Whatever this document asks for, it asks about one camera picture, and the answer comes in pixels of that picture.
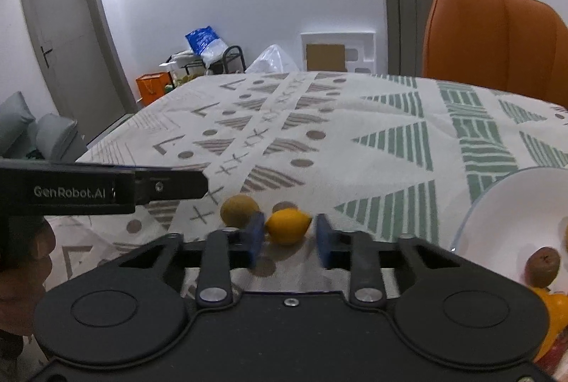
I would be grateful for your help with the grey sofa cushion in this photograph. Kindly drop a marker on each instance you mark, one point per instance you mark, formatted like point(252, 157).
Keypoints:
point(52, 137)

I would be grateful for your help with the brown-green round fruit back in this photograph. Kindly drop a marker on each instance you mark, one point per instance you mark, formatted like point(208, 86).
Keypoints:
point(237, 210)

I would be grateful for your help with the clear plastic bag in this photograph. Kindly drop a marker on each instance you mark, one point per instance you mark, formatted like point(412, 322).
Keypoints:
point(273, 60)

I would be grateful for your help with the orange leather chair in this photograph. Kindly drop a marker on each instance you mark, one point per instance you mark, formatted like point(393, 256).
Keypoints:
point(515, 46)

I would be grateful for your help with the patterned white tablecloth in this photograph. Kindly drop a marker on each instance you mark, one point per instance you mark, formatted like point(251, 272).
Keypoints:
point(388, 155)

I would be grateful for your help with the white enamel plate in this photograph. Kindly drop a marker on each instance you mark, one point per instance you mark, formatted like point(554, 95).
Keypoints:
point(514, 218)

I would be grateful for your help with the small yellow lemon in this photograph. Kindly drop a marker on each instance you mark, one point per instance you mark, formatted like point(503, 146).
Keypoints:
point(288, 226)

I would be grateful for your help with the red apple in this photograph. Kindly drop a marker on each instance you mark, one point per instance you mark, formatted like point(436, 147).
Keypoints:
point(550, 361)
point(542, 267)

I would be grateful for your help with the grey side door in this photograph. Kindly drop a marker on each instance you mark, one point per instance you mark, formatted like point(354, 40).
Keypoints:
point(76, 54)

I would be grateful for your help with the orange box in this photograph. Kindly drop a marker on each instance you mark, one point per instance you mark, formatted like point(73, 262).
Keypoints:
point(153, 86)

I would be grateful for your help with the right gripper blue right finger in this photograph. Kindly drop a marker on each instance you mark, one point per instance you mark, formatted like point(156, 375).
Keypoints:
point(355, 253)

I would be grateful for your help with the person's left hand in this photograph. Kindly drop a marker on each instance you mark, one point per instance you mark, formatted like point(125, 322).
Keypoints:
point(23, 287)

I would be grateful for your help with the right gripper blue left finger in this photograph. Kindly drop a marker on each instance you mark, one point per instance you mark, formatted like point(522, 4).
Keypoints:
point(225, 250)

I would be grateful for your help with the white foam packaging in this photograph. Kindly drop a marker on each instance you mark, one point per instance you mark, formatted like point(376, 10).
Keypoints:
point(339, 51)

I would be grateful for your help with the large orange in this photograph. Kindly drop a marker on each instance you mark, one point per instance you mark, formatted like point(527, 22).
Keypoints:
point(548, 324)

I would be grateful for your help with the blue white plastic bag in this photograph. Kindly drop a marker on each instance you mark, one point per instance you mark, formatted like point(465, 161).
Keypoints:
point(207, 44)

